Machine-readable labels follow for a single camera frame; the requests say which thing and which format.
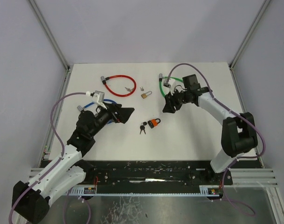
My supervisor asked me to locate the black head key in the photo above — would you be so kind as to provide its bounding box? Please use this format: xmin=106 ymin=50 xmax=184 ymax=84
xmin=139 ymin=121 xmax=147 ymax=134

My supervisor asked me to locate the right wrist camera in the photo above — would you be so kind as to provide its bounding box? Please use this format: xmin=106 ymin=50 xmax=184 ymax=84
xmin=163 ymin=79 xmax=176 ymax=95

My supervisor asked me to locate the blue cable lock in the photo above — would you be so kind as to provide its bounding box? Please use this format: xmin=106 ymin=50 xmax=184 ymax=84
xmin=77 ymin=99 xmax=116 ymax=111

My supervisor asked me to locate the brass padlock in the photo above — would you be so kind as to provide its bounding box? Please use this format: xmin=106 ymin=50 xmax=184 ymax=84
xmin=141 ymin=91 xmax=152 ymax=99

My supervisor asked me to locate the red cable lock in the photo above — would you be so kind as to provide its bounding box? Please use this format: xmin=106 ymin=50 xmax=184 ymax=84
xmin=100 ymin=75 xmax=137 ymax=98

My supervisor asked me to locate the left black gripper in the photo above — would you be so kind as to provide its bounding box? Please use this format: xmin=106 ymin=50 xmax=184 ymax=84
xmin=90 ymin=102 xmax=135 ymax=138

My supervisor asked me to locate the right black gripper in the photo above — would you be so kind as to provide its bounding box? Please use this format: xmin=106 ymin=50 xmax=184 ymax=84
xmin=163 ymin=87 xmax=190 ymax=114

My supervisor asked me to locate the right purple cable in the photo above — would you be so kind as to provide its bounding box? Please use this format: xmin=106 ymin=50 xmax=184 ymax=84
xmin=166 ymin=63 xmax=266 ymax=217

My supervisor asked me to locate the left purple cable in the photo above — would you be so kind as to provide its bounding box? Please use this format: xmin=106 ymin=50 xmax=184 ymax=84
xmin=8 ymin=92 xmax=92 ymax=224

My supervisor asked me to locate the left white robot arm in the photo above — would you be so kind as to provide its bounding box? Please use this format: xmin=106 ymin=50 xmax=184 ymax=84
xmin=11 ymin=103 xmax=134 ymax=224

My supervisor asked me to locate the orange black padlock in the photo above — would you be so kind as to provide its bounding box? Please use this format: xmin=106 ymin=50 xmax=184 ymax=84
xmin=147 ymin=118 xmax=161 ymax=129

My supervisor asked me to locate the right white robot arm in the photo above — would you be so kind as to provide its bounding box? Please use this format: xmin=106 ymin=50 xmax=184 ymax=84
xmin=159 ymin=74 xmax=258 ymax=184

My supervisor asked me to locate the purple cable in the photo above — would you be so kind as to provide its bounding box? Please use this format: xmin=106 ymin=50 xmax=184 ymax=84
xmin=166 ymin=63 xmax=266 ymax=217
xmin=8 ymin=92 xmax=92 ymax=224

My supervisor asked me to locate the green cable lock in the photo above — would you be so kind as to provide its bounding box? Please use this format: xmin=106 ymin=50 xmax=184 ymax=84
xmin=159 ymin=73 xmax=183 ymax=97

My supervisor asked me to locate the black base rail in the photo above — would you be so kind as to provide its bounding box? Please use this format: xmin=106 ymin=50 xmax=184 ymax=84
xmin=81 ymin=161 xmax=233 ymax=195

